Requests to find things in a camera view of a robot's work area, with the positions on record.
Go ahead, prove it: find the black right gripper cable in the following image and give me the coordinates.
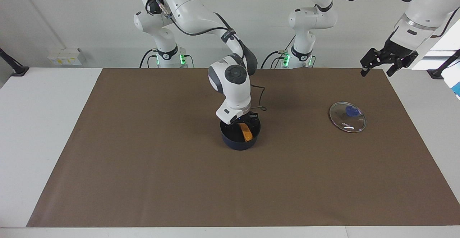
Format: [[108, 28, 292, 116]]
[[146, 0, 267, 112]]

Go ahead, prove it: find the brown table mat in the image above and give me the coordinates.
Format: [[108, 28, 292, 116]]
[[26, 68, 460, 228]]

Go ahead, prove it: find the glass lid purple knob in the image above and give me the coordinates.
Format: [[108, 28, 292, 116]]
[[329, 101, 367, 133]]

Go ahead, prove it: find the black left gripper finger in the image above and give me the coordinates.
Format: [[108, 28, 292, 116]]
[[360, 49, 381, 77], [386, 56, 414, 77]]

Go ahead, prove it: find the yellow toy corn cob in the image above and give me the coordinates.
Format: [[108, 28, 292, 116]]
[[240, 122, 254, 142]]

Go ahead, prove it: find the black pot purple handle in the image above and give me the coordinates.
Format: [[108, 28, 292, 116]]
[[220, 118, 262, 151]]

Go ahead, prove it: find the black clamp stand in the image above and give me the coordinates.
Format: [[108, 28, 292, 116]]
[[427, 49, 460, 79], [0, 48, 30, 77]]

